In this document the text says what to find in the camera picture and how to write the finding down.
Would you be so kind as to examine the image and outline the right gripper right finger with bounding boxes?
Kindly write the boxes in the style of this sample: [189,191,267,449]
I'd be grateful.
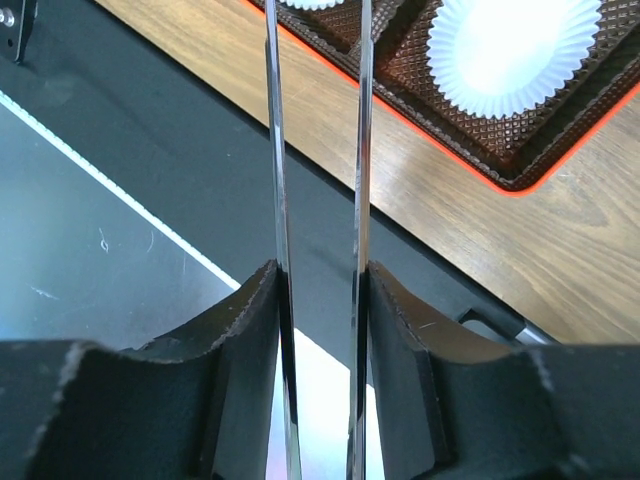
[369,262,639,479]

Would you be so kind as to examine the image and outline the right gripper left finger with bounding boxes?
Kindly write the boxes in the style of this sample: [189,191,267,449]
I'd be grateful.
[1,261,279,479]

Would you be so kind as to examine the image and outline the metal tongs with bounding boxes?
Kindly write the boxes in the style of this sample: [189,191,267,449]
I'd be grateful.
[262,0,376,480]

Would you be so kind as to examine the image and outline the orange chocolate box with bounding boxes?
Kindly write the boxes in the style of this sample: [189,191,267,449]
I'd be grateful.
[239,0,640,197]

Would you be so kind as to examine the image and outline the black base mat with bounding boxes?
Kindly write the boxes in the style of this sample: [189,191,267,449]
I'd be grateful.
[0,0,526,351]

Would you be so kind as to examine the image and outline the white paper cup front right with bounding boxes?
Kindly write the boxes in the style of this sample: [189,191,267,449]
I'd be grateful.
[426,1,602,119]

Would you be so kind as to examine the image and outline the white paper cup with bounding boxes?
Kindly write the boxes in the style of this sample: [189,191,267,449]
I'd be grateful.
[426,1,602,119]
[280,0,344,11]

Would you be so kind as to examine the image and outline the white paper cup front middle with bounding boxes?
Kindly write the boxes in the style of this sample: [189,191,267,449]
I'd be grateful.
[280,0,344,11]

